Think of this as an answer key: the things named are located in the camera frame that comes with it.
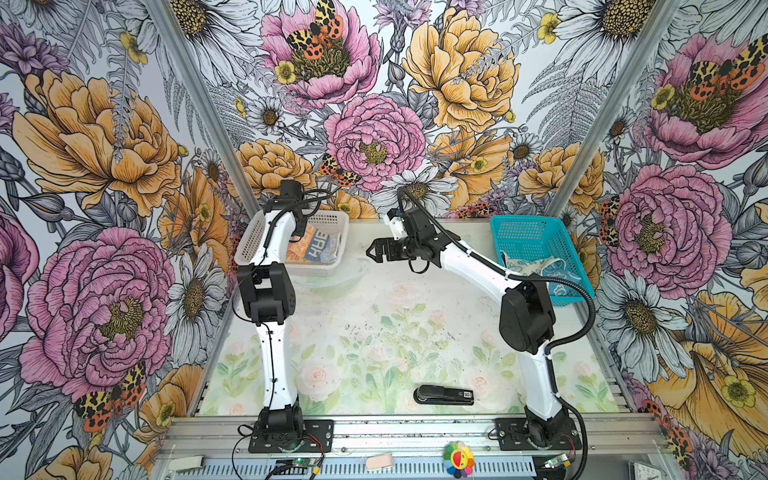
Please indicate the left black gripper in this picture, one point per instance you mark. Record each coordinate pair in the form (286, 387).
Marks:
(300, 227)

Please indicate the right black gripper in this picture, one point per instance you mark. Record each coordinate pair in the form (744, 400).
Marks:
(378, 243)

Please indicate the multicolour striped letter towel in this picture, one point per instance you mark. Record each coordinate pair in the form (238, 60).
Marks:
(315, 247)

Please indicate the white plastic basket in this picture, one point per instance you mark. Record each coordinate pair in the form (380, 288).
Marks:
(331, 221)

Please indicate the teal plastic basket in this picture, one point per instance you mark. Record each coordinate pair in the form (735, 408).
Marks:
(536, 237)

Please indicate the blue patterned towel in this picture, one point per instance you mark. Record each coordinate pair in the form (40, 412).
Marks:
(547, 267)

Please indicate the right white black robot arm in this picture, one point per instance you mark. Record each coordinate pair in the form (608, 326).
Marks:
(526, 314)

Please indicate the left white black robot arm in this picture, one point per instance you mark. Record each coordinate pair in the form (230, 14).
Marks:
(268, 300)

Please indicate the black stapler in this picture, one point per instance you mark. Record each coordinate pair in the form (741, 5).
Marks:
(443, 396)

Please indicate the pink eraser block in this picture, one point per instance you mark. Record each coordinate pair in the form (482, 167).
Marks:
(379, 462)

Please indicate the colourful flower toy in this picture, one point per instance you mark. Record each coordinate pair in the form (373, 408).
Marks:
(458, 460)

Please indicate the aluminium front rail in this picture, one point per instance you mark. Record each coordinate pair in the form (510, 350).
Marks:
(411, 435)

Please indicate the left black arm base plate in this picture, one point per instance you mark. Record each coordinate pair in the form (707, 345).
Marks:
(315, 436)

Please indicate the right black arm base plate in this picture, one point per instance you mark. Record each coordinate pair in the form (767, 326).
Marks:
(531, 434)

